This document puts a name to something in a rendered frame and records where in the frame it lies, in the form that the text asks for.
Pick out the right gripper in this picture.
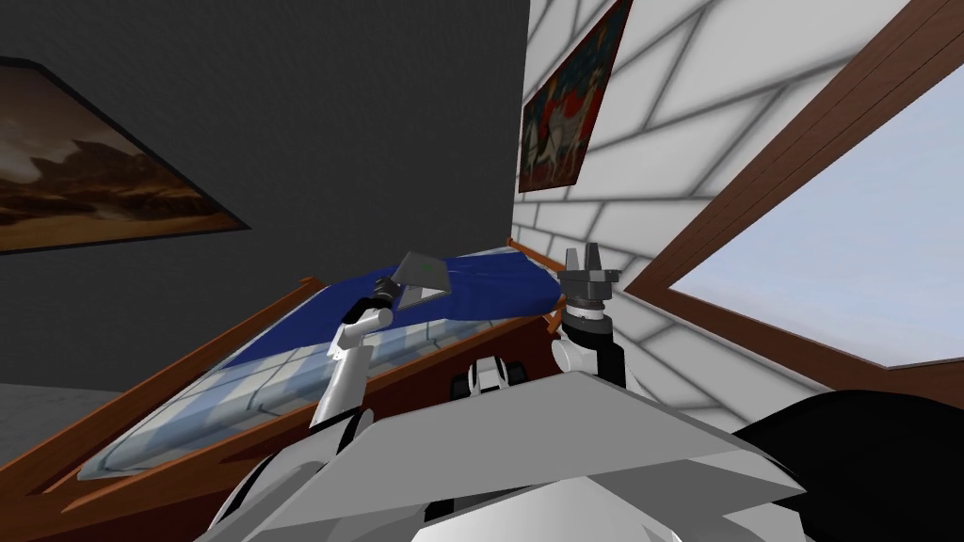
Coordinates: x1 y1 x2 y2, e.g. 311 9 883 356
557 241 621 303

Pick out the grey open laptop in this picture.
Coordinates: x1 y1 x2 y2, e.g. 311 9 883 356
391 251 454 312

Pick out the wooden bed with checkered sheet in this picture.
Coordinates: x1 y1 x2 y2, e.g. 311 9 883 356
0 236 575 542

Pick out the blue blanket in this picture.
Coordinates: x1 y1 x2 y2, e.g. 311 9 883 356
221 251 563 371

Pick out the red picture with horses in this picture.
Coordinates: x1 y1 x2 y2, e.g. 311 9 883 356
517 0 635 195

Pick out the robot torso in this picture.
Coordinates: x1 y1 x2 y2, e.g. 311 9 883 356
251 354 811 542

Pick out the brown framed window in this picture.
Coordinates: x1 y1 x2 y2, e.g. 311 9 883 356
622 0 964 412

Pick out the brown landscape picture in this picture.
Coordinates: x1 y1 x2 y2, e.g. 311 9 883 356
0 56 252 257

